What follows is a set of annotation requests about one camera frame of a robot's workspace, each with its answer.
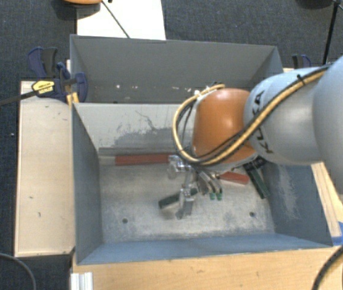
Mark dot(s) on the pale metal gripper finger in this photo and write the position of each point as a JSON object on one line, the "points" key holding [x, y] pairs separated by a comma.
{"points": [[182, 204], [190, 203]]}

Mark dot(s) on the grey metal bin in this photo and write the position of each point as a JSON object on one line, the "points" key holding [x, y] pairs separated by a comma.
{"points": [[147, 222]]}

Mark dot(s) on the pale wood flat board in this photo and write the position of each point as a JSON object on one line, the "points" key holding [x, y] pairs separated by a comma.
{"points": [[45, 174]]}

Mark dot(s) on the dark green flat block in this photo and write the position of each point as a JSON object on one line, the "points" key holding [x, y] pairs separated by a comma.
{"points": [[168, 200], [260, 183]]}

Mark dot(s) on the red-brown flat block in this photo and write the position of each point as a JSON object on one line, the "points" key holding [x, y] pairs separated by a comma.
{"points": [[141, 159], [237, 177]]}

